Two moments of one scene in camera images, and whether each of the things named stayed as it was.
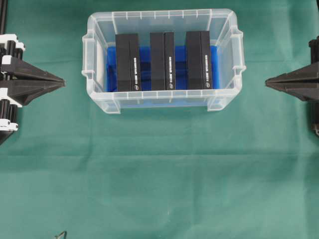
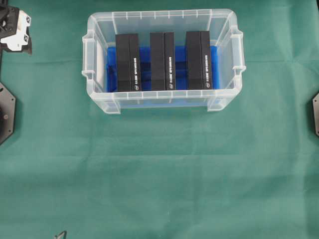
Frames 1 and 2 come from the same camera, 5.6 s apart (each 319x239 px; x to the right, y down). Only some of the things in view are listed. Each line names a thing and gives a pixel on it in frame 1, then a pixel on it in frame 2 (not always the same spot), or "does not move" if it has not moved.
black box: (198, 60) does not move
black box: (162, 60) does not move
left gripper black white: (28, 82) to (13, 32)
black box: (127, 62) does not move
